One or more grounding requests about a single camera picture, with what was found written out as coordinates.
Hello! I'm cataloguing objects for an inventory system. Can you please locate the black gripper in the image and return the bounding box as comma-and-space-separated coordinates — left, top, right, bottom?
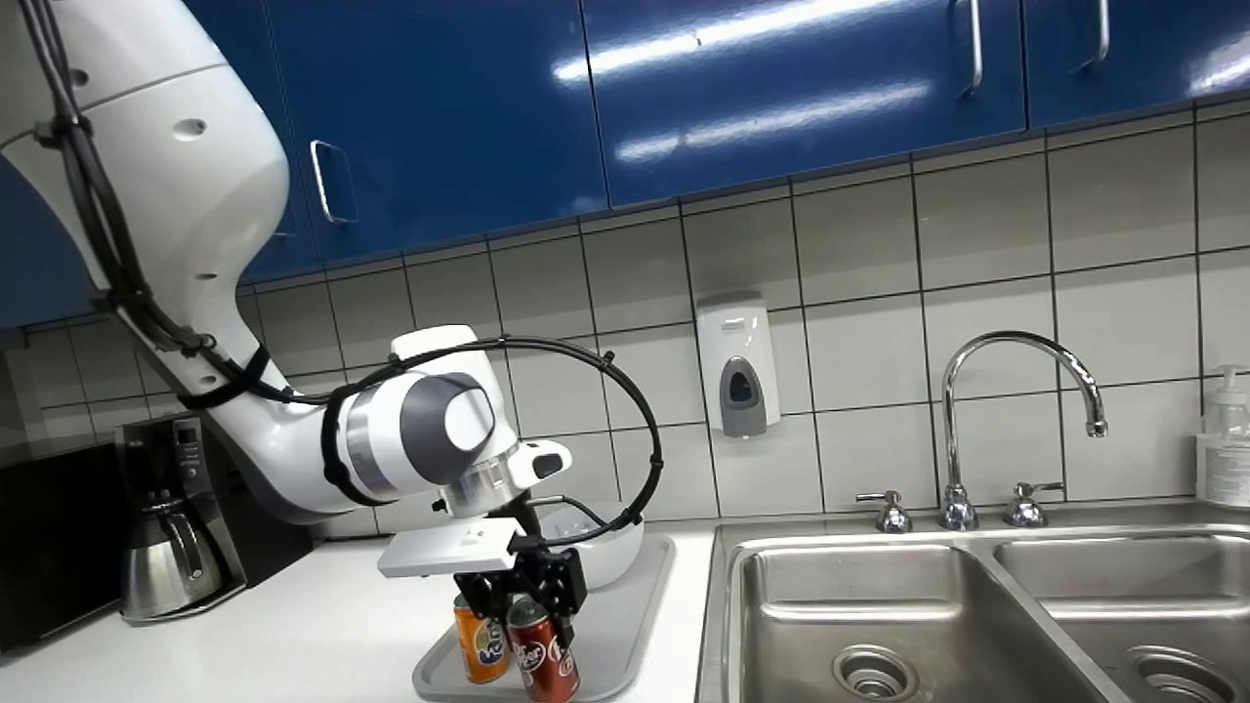
452, 539, 591, 656

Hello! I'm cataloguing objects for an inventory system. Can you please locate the grey plastic tray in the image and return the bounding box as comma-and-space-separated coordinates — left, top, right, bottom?
412, 530, 680, 703

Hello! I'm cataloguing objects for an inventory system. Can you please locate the silver cabinet door handle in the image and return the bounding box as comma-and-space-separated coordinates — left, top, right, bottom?
305, 138, 361, 229
963, 0, 993, 97
1077, 0, 1119, 76

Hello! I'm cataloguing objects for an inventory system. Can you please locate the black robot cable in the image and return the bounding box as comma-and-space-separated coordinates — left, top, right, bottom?
13, 0, 668, 554

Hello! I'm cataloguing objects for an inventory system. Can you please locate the clear pump soap bottle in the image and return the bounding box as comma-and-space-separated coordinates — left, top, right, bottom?
1193, 364, 1250, 513

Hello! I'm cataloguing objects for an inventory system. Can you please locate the white wall soap dispenser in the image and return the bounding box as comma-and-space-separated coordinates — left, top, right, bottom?
697, 298, 784, 442

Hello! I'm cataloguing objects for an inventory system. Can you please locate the stainless steel double sink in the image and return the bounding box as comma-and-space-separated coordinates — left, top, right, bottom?
690, 514, 1250, 703

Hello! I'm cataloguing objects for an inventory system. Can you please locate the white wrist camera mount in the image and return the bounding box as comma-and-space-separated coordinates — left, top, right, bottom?
374, 513, 526, 587

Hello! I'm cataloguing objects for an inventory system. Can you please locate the red soda can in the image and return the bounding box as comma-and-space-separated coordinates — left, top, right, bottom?
502, 591, 585, 703

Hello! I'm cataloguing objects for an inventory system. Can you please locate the white translucent bowl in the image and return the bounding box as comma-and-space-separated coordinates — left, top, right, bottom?
567, 509, 647, 587

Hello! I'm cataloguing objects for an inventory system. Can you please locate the chrome gooseneck faucet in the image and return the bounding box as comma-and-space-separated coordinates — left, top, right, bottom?
939, 328, 1115, 535

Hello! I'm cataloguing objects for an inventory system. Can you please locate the chrome faucet handle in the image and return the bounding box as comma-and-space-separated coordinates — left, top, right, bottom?
1000, 480, 1072, 530
851, 488, 917, 535

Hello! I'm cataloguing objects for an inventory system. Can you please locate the black steel coffee maker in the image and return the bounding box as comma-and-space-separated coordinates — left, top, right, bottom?
119, 411, 318, 630

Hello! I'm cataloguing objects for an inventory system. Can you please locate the orange soda can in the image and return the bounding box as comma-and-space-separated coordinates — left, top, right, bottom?
450, 595, 516, 686

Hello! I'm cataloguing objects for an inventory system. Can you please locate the black microwave oven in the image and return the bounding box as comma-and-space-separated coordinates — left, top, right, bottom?
0, 438, 138, 656

